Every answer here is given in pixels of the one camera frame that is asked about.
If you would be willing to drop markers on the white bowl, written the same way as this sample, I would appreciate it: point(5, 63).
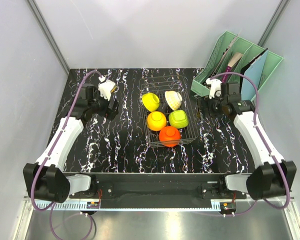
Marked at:
point(178, 119)

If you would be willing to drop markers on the purple book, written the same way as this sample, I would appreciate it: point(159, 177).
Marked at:
point(230, 60)

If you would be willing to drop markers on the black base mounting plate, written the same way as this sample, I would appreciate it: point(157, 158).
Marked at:
point(152, 192)

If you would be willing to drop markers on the lime green bowl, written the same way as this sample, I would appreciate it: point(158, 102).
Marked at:
point(150, 101)

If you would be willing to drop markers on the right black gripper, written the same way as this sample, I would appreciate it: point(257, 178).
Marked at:
point(206, 102)

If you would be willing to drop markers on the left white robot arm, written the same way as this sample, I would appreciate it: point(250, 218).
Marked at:
point(45, 179)

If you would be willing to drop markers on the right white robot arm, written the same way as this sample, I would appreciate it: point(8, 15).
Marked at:
point(273, 176)

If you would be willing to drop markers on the green file organizer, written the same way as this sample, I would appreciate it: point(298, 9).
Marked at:
point(230, 42)

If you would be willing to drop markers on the light blue folder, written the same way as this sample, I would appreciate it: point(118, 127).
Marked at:
point(253, 70)

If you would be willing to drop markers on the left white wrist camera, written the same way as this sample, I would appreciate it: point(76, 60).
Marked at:
point(106, 87)

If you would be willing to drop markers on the wire dish rack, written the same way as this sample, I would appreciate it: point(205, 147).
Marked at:
point(167, 112)

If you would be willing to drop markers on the orange bowl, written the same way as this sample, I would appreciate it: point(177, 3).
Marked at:
point(169, 136)

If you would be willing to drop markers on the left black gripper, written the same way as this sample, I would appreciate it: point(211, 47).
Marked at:
point(110, 113)

